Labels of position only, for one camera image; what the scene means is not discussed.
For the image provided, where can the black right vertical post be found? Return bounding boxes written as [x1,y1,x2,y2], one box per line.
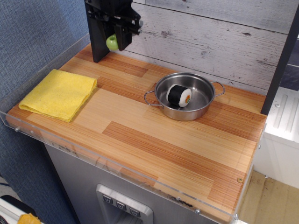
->
[260,21,299,115]

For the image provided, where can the grey toy fridge cabinet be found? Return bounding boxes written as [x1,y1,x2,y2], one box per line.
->
[46,145,213,224]

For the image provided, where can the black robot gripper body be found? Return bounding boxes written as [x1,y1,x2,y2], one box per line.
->
[85,0,142,35]

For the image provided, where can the black left vertical post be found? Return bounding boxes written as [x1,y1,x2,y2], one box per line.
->
[85,0,110,63]

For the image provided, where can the black vertical post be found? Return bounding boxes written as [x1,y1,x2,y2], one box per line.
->
[85,0,110,63]
[260,21,299,115]

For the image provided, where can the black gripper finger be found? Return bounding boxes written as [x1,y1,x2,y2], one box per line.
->
[114,23,133,51]
[95,20,109,47]

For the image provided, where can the green handled grey spatula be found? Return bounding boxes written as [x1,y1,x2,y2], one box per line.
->
[106,34,119,50]

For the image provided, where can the silver dispenser button panel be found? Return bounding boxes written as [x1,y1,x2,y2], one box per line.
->
[96,184,154,224]

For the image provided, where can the yellow black object bottom left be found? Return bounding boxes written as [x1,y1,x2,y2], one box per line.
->
[0,210,42,224]

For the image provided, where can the white ribbed appliance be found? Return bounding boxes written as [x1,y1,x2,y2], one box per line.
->
[253,87,299,188]

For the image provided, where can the yellow folded cloth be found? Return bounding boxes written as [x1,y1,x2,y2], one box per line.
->
[18,70,97,123]

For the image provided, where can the toy sushi roll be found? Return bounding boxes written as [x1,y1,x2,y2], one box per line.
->
[166,84,192,107]

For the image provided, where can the small steel pot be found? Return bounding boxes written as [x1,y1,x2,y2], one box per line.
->
[144,72,225,121]

